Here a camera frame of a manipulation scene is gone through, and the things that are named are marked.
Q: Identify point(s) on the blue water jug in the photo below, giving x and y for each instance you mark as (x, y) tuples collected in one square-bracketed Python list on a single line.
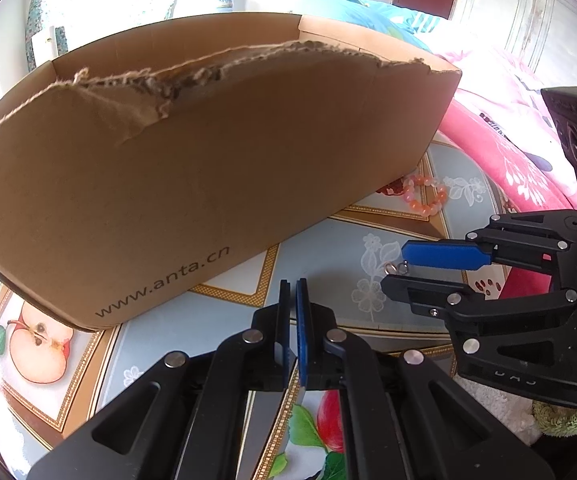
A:
[(224, 0)]

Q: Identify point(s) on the blue quilt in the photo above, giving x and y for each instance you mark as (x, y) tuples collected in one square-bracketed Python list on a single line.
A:
[(368, 10)]

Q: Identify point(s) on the fruit print tablecloth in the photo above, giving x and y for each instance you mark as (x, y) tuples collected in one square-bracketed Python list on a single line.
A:
[(318, 245)]

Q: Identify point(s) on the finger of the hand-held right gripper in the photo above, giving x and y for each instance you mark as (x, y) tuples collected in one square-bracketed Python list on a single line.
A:
[(418, 292), (443, 255)]

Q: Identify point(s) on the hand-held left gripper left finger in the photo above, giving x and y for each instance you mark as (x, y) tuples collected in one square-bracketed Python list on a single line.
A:
[(284, 340)]

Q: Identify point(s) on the pink floral quilt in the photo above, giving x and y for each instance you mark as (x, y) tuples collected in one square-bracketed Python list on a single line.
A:
[(493, 110)]

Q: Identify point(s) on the white wardrobe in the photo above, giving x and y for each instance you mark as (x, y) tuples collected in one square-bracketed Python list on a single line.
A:
[(528, 15)]

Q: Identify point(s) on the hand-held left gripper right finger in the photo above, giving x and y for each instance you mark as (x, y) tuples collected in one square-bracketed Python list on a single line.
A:
[(303, 340)]

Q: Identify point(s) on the brown cardboard box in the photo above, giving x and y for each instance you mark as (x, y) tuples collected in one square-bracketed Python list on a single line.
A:
[(218, 160)]

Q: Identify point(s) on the person's right forearm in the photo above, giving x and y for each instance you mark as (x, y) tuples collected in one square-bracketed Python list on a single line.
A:
[(568, 417)]

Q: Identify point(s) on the teal floral wall cloth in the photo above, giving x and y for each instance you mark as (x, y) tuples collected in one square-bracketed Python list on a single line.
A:
[(38, 10)]

